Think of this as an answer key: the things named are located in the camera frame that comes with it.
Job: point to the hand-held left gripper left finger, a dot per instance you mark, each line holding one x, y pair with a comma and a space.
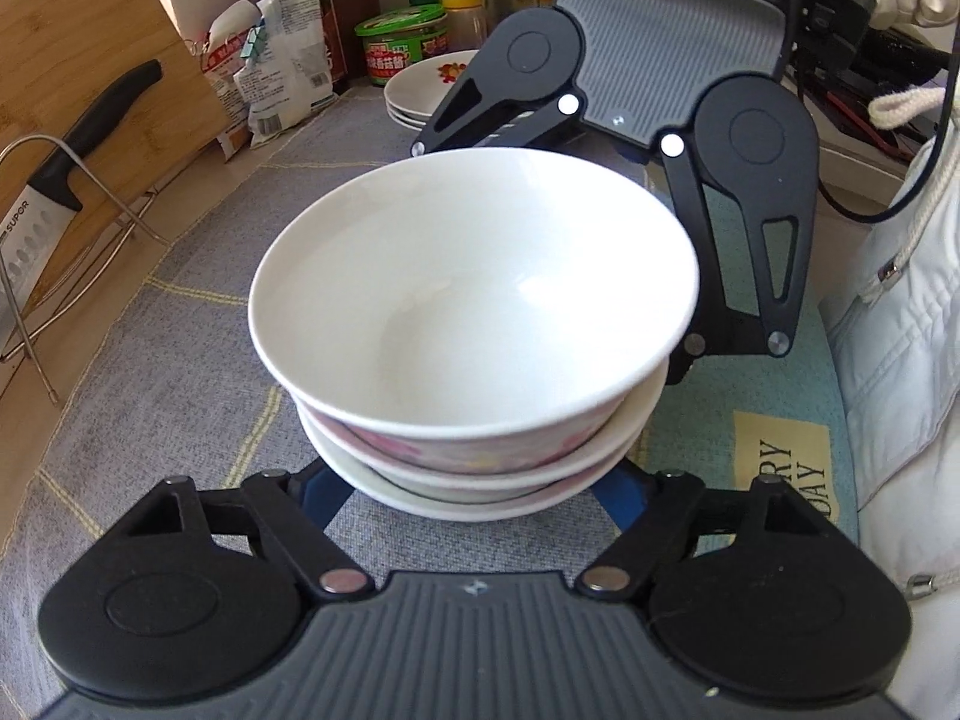
326, 499

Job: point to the person's white jacket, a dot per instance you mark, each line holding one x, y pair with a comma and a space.
900, 390

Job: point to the yellow lidded jar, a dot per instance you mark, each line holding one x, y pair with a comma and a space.
463, 19

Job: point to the bamboo cutting board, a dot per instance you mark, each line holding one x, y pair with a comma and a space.
90, 30

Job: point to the green lidded tub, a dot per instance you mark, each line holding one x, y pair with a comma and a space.
397, 52

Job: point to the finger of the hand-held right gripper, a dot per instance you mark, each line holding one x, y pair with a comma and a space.
424, 146
720, 341

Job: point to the grey and teal tablecloth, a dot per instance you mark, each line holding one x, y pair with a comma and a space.
187, 315

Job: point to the white floral bowl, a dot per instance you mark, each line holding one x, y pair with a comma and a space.
630, 427
487, 506
465, 292

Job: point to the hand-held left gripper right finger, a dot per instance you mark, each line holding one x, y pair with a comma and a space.
622, 499

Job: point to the red and white food bag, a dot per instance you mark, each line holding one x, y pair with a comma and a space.
225, 67

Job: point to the blue binder clip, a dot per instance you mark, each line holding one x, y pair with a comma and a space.
256, 45

